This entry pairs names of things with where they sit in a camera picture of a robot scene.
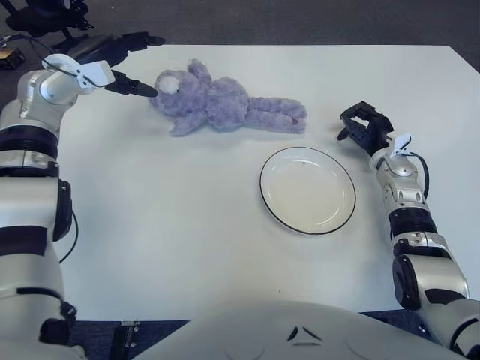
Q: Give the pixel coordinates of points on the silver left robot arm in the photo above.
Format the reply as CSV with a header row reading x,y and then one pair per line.
x,y
30,195

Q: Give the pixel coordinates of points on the white wrist mount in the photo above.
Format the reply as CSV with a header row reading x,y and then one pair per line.
x,y
97,73
401,141

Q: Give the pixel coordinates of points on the purple plush teddy bear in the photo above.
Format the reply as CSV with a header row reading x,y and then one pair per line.
x,y
225,105

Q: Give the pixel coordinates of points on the black metal table bracket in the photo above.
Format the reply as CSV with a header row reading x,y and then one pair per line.
x,y
123,341

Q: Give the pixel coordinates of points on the white right wrist mount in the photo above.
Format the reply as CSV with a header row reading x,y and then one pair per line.
x,y
401,141

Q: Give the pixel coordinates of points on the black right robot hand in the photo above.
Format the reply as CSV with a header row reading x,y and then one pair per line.
x,y
371,129

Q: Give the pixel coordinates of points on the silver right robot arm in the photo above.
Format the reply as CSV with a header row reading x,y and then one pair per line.
x,y
403,195

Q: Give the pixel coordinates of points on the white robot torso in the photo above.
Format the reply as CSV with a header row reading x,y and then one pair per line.
x,y
262,330

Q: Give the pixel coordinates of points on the white plate with black rim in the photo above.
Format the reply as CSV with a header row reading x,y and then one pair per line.
x,y
307,191

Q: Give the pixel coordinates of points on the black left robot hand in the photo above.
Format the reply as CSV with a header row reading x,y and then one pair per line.
x,y
112,45

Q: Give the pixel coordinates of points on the white left wrist mount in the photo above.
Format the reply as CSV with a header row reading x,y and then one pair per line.
x,y
97,73

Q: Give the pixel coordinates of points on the black office chair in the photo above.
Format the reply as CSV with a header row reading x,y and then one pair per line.
x,y
33,18

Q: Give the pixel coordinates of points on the brown cardboard box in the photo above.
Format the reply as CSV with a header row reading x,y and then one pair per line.
x,y
9,58

